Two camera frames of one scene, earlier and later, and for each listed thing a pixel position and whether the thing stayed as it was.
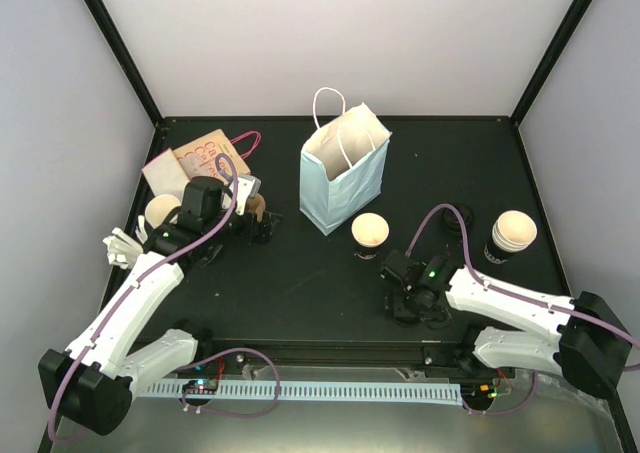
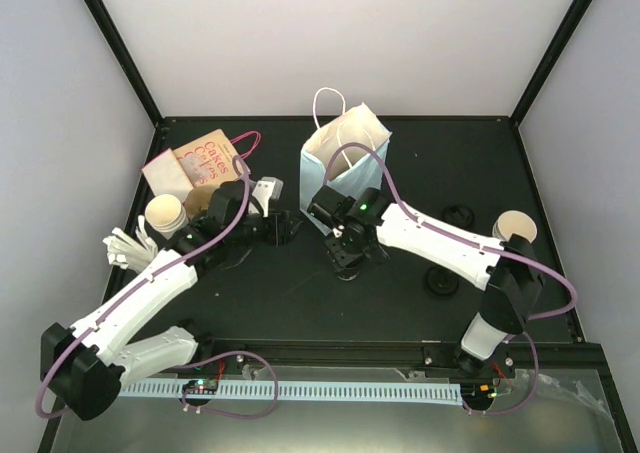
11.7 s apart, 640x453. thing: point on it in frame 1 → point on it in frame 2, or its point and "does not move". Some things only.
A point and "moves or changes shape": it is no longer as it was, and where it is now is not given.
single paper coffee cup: x=369 y=232 moves or changes shape
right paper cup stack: x=511 y=232 does not move
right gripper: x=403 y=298 → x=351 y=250
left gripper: x=257 y=220 → x=279 y=227
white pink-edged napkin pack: x=166 y=176 does not move
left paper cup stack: x=158 y=207 does not move
